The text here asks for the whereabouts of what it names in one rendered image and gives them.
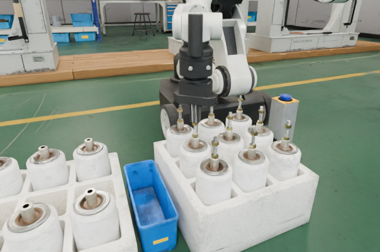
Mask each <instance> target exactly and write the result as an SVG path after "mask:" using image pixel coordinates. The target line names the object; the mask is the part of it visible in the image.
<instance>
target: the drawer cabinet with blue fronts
mask: <svg viewBox="0 0 380 252"><path fill-rule="evenodd" d="M179 4H185V3H181V2H167V1H166V2H165V13H166V32H165V33H172V16H173V14H174V11H175V9H176V8H177V7H178V5H179ZM159 19H160V24H163V9H162V6H161V5H160V4H159ZM160 29H161V32H164V31H163V26H161V25H160Z"/></svg>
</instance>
